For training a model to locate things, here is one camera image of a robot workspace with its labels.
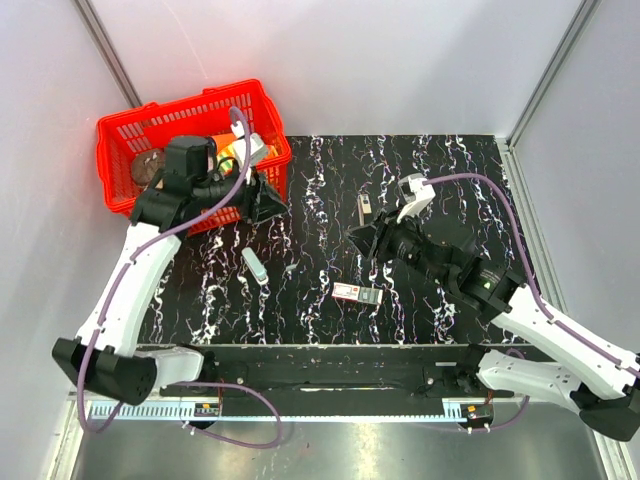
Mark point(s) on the staple box with tray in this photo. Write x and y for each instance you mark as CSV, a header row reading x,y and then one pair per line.
x,y
355,293

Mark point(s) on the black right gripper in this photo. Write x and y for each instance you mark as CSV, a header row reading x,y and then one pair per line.
x,y
363,238

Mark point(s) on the orange cylinder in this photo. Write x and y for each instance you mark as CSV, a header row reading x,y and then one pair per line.
x,y
222,140

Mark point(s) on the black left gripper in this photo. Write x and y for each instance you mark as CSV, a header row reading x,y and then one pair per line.
x,y
254,209

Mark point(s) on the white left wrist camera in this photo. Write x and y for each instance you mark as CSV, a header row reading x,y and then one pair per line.
x,y
245,146

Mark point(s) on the red plastic basket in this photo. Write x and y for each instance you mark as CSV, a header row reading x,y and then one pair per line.
x,y
182,129

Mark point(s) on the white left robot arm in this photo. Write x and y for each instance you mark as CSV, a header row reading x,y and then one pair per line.
x,y
103,357

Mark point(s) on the dark stapler magazine part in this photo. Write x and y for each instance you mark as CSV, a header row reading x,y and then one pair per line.
x,y
364,209

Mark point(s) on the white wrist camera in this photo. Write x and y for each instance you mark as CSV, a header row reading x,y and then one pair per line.
x,y
417,194
245,146

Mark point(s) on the brown round item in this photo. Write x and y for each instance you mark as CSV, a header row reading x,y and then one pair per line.
x,y
147,167

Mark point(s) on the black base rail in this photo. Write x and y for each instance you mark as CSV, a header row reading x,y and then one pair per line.
x,y
332,382

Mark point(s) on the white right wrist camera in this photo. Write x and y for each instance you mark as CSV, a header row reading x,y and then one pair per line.
x,y
417,194

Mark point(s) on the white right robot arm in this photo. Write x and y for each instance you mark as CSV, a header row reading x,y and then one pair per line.
x,y
587,375

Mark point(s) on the yellow green box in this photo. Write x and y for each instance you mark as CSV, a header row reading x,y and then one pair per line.
x,y
226,159

